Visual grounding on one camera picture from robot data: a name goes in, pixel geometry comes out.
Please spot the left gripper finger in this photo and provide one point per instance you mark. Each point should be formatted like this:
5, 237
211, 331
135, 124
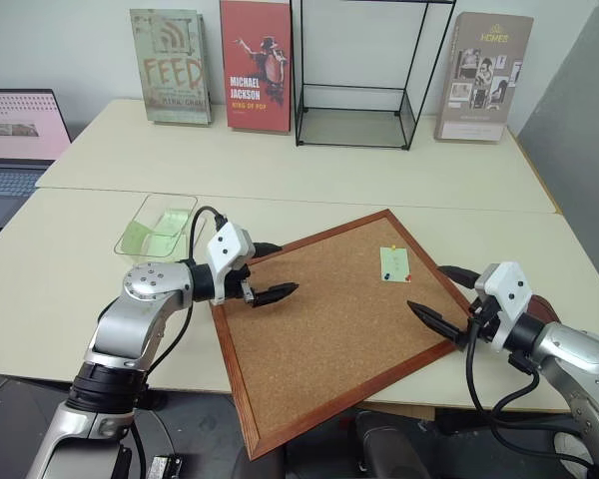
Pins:
267, 247
274, 294

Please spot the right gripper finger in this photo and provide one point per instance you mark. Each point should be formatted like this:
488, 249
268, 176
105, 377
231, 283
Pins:
436, 322
461, 276

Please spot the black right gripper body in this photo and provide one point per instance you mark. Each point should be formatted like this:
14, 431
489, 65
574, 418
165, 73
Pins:
484, 324

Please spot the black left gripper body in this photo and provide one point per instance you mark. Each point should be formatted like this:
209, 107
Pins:
245, 284

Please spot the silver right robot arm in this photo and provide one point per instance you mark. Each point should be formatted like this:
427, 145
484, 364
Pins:
574, 354

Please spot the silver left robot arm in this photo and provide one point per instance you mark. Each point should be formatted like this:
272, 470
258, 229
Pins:
145, 319

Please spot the wood framed cork board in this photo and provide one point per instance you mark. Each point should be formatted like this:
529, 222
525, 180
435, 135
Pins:
329, 329

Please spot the pale green paper note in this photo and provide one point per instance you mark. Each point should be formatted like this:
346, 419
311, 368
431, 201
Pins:
395, 262

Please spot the clear plastic tray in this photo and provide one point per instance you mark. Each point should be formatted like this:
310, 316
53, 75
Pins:
179, 199

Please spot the black rounded shape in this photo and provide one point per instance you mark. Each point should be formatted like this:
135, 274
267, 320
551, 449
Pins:
389, 444

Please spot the white rounded object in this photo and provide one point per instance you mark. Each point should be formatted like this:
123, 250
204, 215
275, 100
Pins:
571, 446

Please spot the red Michael Jackson book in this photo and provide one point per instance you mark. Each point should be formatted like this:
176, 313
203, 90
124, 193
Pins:
256, 65

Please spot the beige Hermes book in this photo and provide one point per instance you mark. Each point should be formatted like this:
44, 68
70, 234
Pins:
484, 75

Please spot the grey green FEED book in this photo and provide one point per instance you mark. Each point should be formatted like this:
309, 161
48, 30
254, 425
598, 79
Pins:
172, 65

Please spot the open laptop with pink screen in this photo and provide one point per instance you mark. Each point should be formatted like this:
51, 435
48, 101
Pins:
15, 130

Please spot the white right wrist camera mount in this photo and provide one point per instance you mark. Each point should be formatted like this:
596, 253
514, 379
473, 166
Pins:
509, 294

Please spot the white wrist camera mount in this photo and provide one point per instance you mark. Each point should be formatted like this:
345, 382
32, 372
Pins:
227, 247
509, 294

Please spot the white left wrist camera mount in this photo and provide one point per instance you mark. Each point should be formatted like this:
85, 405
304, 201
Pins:
227, 247

